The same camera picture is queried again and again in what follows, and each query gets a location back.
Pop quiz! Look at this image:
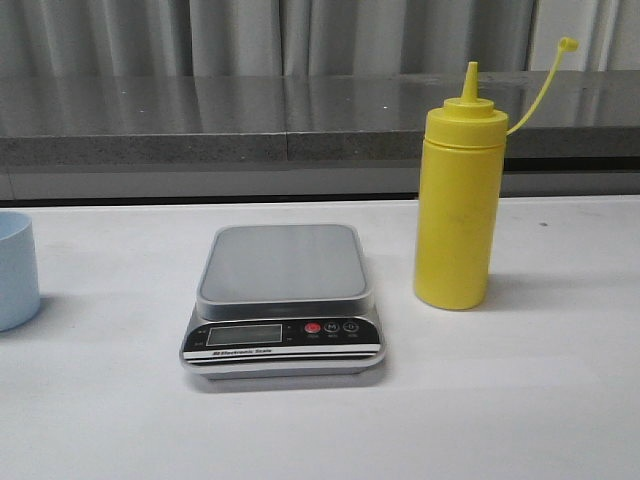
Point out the yellow squeeze bottle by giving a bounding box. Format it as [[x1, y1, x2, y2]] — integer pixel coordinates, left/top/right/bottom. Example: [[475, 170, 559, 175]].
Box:
[[414, 37, 579, 311]]

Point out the light blue plastic cup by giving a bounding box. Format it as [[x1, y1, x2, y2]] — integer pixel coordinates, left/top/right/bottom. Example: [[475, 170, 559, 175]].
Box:
[[1, 211, 41, 331]]

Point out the silver electronic kitchen scale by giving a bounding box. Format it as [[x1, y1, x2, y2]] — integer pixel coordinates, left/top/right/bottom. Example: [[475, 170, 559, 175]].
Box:
[[180, 224, 386, 380]]

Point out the grey stone counter ledge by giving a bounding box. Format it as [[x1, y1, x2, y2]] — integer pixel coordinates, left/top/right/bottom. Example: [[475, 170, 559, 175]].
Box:
[[1, 71, 639, 171]]

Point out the grey curtain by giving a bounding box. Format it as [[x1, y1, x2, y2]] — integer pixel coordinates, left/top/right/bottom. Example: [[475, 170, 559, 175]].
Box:
[[1, 1, 639, 77]]

